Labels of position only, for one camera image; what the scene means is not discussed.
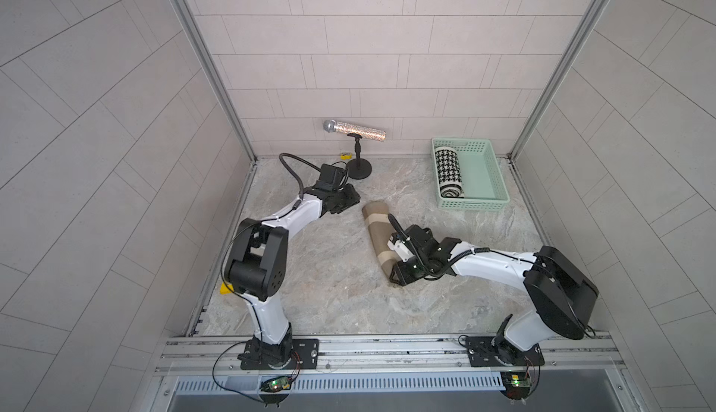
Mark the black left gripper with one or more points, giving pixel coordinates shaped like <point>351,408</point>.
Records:
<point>351,198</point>

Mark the green circuit board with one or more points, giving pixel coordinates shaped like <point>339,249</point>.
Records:
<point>518,385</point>
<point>276,385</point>

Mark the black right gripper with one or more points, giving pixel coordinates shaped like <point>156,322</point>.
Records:
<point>399,276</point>

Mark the yellow plastic tool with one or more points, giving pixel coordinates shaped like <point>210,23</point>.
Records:
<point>226,289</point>

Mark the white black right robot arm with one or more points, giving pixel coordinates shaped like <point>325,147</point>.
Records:
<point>562,297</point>

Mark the aluminium corner post right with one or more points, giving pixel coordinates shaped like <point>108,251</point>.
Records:
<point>588,22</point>

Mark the aluminium corner post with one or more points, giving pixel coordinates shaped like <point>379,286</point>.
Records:
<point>197,43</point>
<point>588,22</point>

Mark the brown beige plaid blanket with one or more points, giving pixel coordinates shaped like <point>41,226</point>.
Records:
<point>380,230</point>

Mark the aluminium corner post left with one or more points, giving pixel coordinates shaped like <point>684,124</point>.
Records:
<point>197,43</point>

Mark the glitter microphone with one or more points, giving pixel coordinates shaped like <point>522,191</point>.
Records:
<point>335,126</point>

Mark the black microphone stand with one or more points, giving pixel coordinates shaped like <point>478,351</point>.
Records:
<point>358,168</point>

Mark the mint green plastic basket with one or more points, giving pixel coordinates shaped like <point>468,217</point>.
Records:
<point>482,179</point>

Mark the left green circuit board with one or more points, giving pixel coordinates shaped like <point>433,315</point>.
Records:
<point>276,385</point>

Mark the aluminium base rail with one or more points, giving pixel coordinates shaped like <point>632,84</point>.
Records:
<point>373,364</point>

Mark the right green circuit board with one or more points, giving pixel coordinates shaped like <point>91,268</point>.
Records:
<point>518,385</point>

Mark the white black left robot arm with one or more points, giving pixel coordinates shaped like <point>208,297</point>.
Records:
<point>256,262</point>

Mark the black white houndstooth scarf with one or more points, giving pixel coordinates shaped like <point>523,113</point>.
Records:
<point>449,175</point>

